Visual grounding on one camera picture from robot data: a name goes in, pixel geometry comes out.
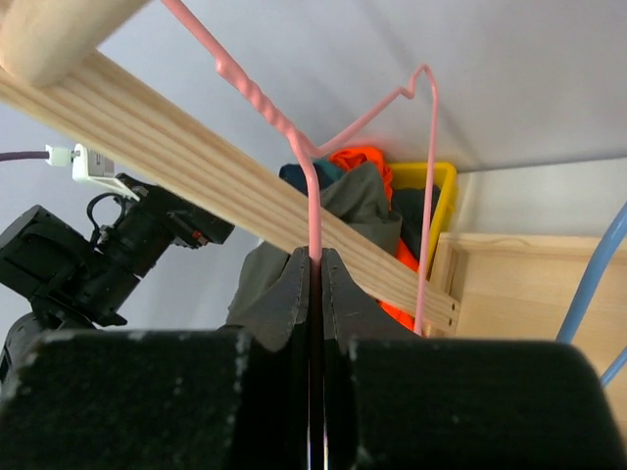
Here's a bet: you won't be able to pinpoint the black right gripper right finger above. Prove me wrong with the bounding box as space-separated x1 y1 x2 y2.
321 249 620 469

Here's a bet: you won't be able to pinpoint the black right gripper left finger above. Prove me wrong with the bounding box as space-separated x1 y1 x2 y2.
1 249 310 469

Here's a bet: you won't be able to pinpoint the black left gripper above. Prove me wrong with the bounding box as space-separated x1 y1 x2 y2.
90 173 234 289

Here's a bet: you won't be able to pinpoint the pink hanger with olive shorts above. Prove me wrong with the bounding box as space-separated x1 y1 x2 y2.
160 0 440 338

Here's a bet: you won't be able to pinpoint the olive green shorts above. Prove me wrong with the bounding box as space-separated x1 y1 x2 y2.
226 164 402 325

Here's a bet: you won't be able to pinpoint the orange shorts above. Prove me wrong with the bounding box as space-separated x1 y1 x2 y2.
328 146 419 330

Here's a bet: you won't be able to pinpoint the blue hanger with navy shorts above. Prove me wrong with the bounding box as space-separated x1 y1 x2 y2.
555 200 627 388

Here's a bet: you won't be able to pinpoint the navy blue shorts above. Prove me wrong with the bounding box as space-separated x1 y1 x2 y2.
278 160 345 195

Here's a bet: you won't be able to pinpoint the black shorts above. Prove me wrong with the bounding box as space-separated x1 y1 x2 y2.
391 188 425 260

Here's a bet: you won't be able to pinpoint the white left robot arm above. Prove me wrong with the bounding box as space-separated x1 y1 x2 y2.
1 173 234 381

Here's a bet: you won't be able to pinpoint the wooden clothes rack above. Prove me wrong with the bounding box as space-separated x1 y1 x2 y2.
0 0 627 427

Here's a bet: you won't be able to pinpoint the yellow plastic tray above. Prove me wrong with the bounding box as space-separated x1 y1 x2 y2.
391 162 458 270

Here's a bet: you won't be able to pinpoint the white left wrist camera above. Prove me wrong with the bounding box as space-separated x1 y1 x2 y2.
45 143 139 201

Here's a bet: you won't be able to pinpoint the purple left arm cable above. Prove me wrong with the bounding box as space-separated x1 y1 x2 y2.
0 150 51 164

